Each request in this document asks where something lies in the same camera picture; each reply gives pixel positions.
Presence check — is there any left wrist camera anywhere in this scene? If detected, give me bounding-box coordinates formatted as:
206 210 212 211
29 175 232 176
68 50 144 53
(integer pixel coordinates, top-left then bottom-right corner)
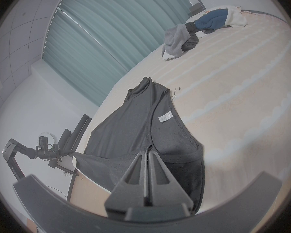
48 157 63 170

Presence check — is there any grey garment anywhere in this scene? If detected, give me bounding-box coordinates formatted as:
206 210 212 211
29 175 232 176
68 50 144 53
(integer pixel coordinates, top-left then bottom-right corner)
164 24 192 58

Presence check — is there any white garment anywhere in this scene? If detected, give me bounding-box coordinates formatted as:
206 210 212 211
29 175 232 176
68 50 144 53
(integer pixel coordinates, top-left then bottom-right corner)
162 45 177 61
224 6 248 28

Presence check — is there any black chest of drawers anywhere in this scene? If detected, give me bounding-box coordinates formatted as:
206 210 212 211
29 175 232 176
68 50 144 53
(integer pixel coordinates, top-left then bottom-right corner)
58 114 92 155

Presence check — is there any black long-sleeved top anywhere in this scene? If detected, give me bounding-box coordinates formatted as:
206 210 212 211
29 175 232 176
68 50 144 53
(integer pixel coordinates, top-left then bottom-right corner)
73 76 206 215

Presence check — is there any grey bedside table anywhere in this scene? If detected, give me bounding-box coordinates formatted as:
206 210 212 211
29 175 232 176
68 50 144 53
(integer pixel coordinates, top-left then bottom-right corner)
189 3 204 15

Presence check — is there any dark blue garment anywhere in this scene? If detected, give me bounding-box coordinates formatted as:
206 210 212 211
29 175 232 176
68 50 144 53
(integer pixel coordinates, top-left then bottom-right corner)
195 9 228 32

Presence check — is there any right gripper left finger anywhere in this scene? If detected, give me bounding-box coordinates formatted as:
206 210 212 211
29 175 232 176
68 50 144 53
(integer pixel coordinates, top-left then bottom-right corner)
104 152 148 213

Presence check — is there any white printed pillow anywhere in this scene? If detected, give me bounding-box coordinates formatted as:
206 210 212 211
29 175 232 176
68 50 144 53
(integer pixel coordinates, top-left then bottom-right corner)
185 6 229 25

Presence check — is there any bed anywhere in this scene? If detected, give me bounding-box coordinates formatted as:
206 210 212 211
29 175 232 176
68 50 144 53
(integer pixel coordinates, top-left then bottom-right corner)
67 0 291 218

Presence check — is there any black garment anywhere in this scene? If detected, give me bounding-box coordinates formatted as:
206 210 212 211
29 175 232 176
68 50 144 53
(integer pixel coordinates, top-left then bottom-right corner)
182 23 200 53

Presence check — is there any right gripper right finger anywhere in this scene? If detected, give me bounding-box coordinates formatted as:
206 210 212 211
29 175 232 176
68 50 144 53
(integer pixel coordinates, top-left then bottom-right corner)
149 152 194 212

